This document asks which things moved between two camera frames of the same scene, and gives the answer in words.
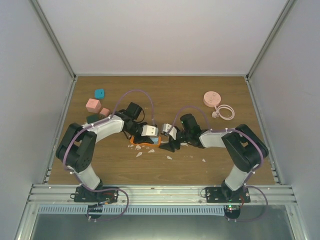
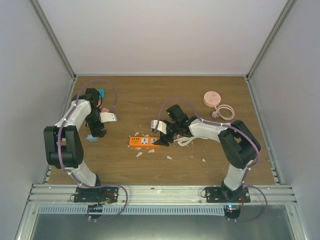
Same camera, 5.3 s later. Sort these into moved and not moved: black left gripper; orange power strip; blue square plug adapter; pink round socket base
Moved: black left gripper
Not moved: orange power strip; blue square plug adapter; pink round socket base
